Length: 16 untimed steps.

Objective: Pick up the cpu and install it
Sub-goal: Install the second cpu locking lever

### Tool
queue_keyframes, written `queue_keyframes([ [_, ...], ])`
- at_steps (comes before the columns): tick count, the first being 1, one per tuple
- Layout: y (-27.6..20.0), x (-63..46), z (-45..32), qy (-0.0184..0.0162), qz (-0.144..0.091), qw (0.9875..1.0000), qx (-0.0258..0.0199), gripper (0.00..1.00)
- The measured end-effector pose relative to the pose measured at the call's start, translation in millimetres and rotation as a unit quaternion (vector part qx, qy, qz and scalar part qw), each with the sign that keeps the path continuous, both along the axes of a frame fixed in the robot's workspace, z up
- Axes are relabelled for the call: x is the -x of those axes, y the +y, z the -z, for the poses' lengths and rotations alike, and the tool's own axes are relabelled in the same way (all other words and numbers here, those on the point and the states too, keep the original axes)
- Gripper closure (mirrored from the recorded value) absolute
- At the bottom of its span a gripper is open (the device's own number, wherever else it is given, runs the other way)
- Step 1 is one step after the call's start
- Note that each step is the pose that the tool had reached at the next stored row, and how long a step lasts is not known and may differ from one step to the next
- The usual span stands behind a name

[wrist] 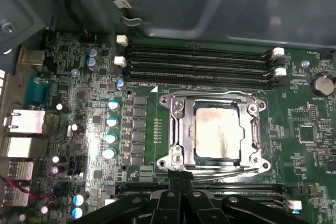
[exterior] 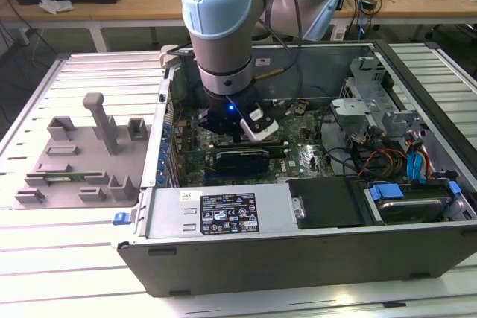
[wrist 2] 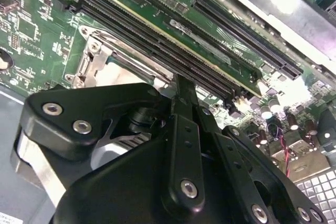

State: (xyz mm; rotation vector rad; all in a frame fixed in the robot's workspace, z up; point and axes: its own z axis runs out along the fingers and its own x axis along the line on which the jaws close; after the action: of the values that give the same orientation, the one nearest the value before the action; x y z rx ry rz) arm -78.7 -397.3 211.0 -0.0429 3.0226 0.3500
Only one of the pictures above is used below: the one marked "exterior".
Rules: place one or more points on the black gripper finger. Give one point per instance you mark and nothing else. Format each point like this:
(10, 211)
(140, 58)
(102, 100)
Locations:
(218, 126)

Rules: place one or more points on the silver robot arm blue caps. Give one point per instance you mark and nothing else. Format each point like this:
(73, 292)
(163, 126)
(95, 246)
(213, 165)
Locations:
(216, 46)

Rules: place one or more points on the black graphics card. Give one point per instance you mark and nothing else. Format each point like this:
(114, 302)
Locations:
(242, 161)

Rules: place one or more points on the blue expansion card clip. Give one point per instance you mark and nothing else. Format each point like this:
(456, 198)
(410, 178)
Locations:
(163, 154)
(161, 166)
(160, 177)
(168, 130)

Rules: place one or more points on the black RAM slot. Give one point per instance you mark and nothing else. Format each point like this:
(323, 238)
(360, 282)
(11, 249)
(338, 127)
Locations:
(277, 147)
(277, 152)
(276, 143)

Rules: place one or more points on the grey case latch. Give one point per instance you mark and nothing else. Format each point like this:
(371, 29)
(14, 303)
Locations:
(167, 62)

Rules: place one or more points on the coin cell battery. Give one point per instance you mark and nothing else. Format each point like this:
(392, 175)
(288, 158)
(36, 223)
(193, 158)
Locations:
(301, 108)

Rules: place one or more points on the green motherboard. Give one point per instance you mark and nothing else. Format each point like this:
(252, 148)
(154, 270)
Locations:
(305, 139)

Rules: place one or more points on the silver power supply with label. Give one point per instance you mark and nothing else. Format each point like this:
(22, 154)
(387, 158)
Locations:
(167, 217)

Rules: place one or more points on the black plastic shroud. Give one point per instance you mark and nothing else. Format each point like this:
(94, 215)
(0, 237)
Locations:
(328, 202)

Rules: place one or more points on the silver metal disk bay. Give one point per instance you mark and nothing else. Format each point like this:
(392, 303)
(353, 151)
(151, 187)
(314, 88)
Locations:
(357, 107)

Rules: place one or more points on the grey parts rack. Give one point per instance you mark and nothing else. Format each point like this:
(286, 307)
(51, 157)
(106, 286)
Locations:
(83, 135)

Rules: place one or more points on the blue case latch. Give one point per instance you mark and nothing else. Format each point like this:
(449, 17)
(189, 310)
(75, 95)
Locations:
(120, 218)

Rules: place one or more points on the green RAM stick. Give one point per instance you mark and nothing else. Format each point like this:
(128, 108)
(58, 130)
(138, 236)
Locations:
(80, 176)

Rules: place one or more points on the wooden desk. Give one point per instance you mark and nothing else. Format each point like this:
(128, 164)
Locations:
(112, 5)

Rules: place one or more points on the black open PC case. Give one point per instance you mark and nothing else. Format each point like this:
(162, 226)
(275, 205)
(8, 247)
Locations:
(298, 266)

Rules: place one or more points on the small black plug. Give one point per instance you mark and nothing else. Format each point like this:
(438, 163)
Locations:
(369, 4)

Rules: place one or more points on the white crumpled paper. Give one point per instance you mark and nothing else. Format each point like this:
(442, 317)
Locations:
(56, 4)

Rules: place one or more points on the hard disk in blue carrier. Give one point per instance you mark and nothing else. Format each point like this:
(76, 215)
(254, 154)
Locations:
(410, 208)

